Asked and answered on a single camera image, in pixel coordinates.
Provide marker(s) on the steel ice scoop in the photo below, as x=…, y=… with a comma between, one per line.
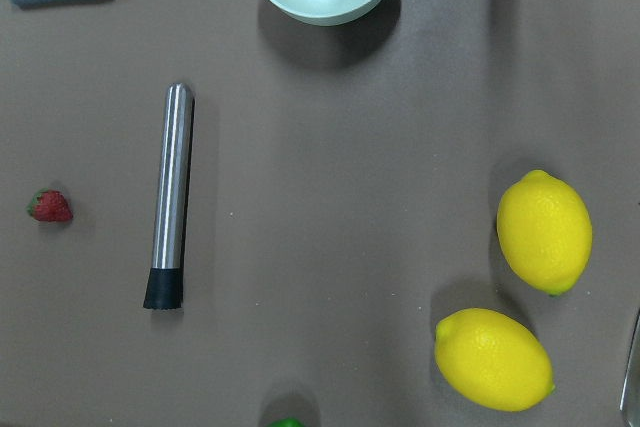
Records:
x=629, y=402

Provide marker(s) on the steel muddler black tip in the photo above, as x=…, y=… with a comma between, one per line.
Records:
x=164, y=289

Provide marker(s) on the upper yellow lemon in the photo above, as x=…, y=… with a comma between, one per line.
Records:
x=545, y=232

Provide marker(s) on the yellow lemon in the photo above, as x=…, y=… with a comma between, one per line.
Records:
x=493, y=360
x=545, y=232

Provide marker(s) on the green lime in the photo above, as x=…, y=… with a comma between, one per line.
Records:
x=286, y=422

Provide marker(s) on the lower yellow lemon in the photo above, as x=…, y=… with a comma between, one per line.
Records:
x=493, y=360

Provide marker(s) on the red strawberry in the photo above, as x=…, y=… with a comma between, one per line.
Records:
x=49, y=205

